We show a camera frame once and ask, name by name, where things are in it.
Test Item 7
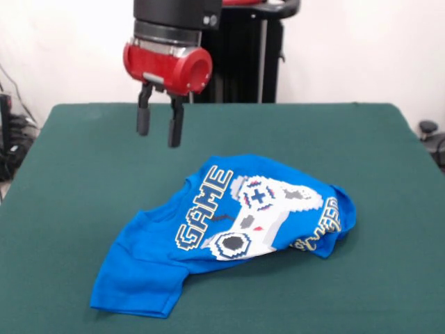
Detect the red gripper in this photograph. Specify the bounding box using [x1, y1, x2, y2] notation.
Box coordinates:
[122, 38, 213, 149]

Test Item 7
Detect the blue game controller print t-shirt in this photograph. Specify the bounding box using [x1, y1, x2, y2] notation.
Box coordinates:
[89, 154, 358, 319]

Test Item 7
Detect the black computer box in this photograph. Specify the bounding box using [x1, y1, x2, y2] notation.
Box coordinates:
[0, 92, 13, 154]

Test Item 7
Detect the dark green table cloth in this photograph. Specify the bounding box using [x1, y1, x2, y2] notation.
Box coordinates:
[0, 102, 445, 334]

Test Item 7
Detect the black office chair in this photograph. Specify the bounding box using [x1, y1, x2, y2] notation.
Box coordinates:
[418, 120, 445, 175]

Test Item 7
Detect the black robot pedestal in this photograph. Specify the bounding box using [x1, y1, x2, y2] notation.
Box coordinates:
[200, 0, 300, 104]

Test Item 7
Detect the black cable bundle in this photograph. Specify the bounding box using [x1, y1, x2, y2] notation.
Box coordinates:
[0, 113, 40, 182]

